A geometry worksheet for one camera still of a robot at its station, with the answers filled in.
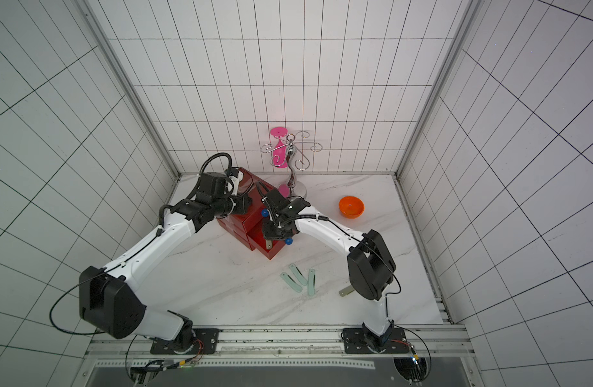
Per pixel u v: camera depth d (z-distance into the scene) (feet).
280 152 3.37
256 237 2.73
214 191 2.04
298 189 3.61
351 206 3.38
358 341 2.37
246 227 2.61
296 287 2.76
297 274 2.86
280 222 2.00
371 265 1.55
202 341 2.38
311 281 2.79
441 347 2.39
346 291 2.74
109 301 1.32
